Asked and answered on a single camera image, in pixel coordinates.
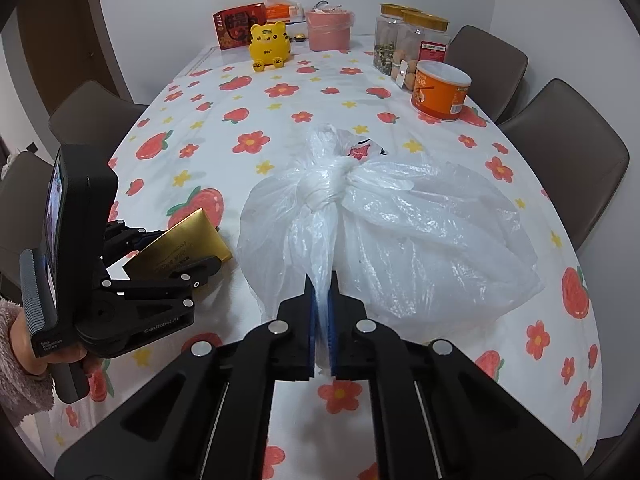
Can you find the clear jar with red label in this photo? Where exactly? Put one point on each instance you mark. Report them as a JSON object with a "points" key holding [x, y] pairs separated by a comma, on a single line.
{"points": [[425, 50]]}

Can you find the clear jar with green contents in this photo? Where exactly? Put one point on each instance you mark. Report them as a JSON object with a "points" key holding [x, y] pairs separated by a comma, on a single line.
{"points": [[385, 45]]}

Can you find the taupe leather dining chair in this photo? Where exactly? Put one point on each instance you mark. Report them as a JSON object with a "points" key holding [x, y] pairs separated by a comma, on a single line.
{"points": [[490, 65], [570, 155], [22, 220], [95, 120]]}

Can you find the person's left hand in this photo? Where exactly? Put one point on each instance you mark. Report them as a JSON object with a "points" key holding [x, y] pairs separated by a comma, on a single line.
{"points": [[27, 342]]}

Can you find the white floral tablecloth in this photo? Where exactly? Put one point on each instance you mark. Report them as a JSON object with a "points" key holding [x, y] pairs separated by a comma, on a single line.
{"points": [[300, 95]]}

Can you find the gold foil chocolate ball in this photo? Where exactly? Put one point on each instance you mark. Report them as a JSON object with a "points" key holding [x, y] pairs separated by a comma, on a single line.
{"points": [[299, 36]]}

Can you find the orange tissue box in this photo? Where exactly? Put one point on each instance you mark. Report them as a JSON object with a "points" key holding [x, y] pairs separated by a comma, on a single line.
{"points": [[285, 10]]}

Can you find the brown wooden door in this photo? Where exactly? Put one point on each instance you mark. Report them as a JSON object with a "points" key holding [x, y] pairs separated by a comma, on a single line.
{"points": [[55, 20]]}

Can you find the orange round can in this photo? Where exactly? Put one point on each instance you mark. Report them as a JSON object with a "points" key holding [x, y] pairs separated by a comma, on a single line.
{"points": [[440, 92]]}

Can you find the gold cardboard box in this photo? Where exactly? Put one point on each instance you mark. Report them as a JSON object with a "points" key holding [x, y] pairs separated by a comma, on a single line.
{"points": [[185, 240]]}

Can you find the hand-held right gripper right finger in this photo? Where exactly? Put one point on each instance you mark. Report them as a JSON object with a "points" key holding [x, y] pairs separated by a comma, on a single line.
{"points": [[350, 332]]}

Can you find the red printed packet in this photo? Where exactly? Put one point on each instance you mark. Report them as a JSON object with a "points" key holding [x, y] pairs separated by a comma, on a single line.
{"points": [[362, 151]]}

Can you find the white knotted plastic bag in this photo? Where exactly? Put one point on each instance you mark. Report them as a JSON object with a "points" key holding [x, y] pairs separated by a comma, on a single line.
{"points": [[425, 240]]}

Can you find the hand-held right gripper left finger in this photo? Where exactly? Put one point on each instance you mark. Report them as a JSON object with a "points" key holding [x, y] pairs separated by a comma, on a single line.
{"points": [[297, 325]]}

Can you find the yellow tiger toy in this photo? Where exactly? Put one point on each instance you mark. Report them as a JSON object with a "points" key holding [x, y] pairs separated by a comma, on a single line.
{"points": [[270, 45]]}

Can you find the pink round container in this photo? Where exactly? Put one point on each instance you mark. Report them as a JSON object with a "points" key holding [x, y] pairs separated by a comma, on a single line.
{"points": [[327, 32]]}

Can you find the red gift box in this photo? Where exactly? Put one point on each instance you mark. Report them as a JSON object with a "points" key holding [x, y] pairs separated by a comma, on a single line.
{"points": [[237, 27]]}

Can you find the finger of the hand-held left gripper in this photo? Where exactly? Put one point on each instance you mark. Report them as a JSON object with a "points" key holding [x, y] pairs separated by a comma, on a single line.
{"points": [[200, 267], [125, 236]]}

